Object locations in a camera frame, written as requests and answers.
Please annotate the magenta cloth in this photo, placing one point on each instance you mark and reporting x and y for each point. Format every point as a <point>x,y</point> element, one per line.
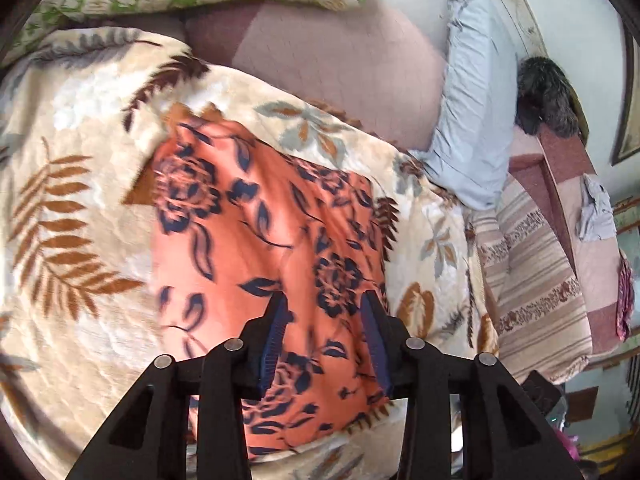
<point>624,300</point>

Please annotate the dark furry cloth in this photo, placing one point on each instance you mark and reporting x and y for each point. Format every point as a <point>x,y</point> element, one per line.
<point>545,90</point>

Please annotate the beige striped bed cover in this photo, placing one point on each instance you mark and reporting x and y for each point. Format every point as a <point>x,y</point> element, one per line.
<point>540,300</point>

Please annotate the orange floral garment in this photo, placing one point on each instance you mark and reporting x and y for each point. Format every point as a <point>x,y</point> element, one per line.
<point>250,210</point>

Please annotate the grey crumpled cloth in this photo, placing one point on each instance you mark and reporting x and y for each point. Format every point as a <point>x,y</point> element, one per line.
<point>595,210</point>

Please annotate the pink bed sheet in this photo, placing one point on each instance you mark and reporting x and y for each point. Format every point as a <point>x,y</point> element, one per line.
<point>340,60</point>

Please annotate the light blue pillow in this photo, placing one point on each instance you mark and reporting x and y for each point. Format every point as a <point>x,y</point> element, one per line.
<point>470,110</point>

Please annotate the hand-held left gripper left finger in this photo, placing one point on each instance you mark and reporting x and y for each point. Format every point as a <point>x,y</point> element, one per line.
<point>270,345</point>

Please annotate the cream leaf print blanket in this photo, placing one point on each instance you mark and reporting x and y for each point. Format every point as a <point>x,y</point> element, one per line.
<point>75,110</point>

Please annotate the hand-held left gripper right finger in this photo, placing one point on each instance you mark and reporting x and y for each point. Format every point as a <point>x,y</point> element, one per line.
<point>375,345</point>

